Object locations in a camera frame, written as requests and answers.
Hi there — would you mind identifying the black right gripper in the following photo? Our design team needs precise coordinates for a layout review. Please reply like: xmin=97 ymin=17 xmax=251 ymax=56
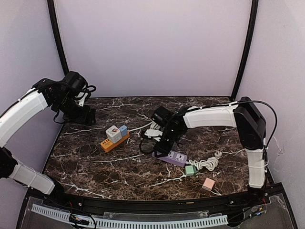
xmin=153 ymin=128 xmax=181 ymax=157

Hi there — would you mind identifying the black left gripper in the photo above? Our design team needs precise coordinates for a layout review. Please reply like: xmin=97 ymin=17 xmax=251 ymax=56
xmin=53 ymin=94 xmax=95 ymax=125

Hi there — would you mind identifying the purple power strip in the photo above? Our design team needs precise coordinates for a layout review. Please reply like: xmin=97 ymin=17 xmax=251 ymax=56
xmin=152 ymin=151 xmax=187 ymax=167

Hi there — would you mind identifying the green charger plug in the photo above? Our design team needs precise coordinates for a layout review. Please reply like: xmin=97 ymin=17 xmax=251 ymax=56
xmin=185 ymin=165 xmax=197 ymax=177

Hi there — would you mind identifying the white cube adapter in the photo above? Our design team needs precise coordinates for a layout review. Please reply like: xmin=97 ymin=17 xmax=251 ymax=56
xmin=105 ymin=125 xmax=122 ymax=144

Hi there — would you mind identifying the orange power strip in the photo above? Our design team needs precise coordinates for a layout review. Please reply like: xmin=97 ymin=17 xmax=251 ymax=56
xmin=100 ymin=130 xmax=131 ymax=153

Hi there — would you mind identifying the blue charger plug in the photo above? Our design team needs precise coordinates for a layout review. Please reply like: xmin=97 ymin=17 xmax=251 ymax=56
xmin=119 ymin=125 xmax=128 ymax=138

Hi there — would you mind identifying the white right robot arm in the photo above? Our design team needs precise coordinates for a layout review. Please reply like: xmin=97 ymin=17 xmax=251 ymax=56
xmin=152 ymin=97 xmax=267 ymax=207

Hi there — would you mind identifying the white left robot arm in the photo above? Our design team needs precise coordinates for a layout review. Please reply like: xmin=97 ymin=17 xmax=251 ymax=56
xmin=0 ymin=72 xmax=96 ymax=208

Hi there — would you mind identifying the pink charger plug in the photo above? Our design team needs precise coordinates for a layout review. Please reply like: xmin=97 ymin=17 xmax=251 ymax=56
xmin=202 ymin=178 xmax=215 ymax=191

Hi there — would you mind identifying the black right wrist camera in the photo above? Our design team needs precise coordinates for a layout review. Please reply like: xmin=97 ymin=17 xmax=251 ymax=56
xmin=151 ymin=106 xmax=177 ymax=127

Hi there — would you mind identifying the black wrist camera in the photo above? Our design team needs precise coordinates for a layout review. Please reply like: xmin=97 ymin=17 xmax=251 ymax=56
xmin=151 ymin=106 xmax=177 ymax=127
xmin=62 ymin=71 xmax=88 ymax=90

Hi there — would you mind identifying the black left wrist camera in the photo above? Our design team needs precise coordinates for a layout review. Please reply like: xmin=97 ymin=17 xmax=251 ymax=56
xmin=62 ymin=71 xmax=88 ymax=90

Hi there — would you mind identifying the white power strip cable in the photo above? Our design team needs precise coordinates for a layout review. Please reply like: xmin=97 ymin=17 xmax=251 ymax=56
xmin=128 ymin=121 xmax=158 ymax=132

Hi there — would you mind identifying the white coiled cable with plug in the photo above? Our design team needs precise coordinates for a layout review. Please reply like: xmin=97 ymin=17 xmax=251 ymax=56
xmin=187 ymin=150 xmax=223 ymax=172

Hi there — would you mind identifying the black front rail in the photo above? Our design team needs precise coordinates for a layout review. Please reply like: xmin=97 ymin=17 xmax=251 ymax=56
xmin=42 ymin=190 xmax=270 ymax=215

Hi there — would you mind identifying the white slotted cable duct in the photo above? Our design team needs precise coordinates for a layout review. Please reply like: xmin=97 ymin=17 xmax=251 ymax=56
xmin=31 ymin=204 xmax=228 ymax=229

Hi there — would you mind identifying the black left frame post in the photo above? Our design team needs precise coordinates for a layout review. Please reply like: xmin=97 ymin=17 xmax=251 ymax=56
xmin=47 ymin=0 xmax=69 ymax=76

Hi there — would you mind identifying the black frame post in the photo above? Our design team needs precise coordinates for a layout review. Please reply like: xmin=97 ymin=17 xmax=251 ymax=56
xmin=230 ymin=0 xmax=259 ymax=101
xmin=47 ymin=0 xmax=69 ymax=76

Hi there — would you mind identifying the black right frame post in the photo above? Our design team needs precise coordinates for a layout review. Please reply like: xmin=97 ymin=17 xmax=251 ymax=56
xmin=230 ymin=0 xmax=259 ymax=101

